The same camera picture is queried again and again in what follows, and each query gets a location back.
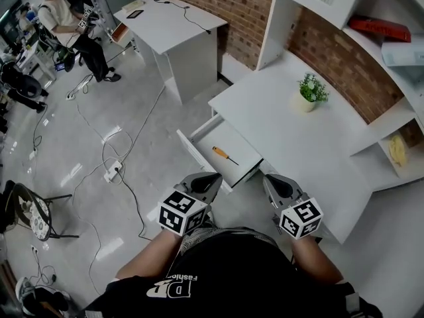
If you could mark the person's left forearm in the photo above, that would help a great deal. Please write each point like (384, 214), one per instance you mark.
(149, 260)

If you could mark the black tablet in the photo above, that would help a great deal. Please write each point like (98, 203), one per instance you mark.
(136, 14)

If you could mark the white socket strip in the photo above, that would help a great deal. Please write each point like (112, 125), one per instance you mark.
(34, 249)

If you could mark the white drawer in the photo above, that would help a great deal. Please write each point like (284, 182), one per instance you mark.
(232, 141)

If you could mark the green potted plant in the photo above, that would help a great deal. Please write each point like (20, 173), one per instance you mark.
(311, 89)

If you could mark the person's right forearm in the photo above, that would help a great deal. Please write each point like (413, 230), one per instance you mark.
(314, 260)

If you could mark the white desk with hutch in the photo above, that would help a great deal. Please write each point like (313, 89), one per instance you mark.
(298, 137)

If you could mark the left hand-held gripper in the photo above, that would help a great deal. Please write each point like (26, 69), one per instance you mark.
(182, 214)

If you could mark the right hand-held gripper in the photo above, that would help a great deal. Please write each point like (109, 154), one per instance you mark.
(301, 219)

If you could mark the white binder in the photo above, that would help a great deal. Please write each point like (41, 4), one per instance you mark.
(404, 55)

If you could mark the small white desk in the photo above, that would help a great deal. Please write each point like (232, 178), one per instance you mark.
(172, 25)

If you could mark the small white power strip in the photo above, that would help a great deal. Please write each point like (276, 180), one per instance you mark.
(70, 95)

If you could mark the red book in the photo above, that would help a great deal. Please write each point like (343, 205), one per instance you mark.
(381, 28)

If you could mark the black chair with floral cushion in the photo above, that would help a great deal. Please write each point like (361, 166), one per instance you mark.
(39, 217)

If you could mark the person's black shirt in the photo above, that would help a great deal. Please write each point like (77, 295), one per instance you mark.
(232, 277)

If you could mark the yellow cloth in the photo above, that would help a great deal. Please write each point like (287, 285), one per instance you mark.
(397, 149)

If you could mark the flat white box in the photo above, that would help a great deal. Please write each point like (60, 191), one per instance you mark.
(132, 6)

